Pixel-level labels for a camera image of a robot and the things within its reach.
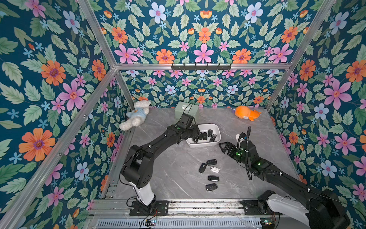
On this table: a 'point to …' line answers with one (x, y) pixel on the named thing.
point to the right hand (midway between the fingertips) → (223, 146)
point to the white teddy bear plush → (137, 117)
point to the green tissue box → (181, 108)
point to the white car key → (215, 169)
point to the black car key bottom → (211, 187)
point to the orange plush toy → (244, 112)
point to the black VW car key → (200, 136)
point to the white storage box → (204, 128)
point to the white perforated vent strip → (181, 223)
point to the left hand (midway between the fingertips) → (199, 130)
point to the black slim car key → (213, 138)
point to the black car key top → (205, 136)
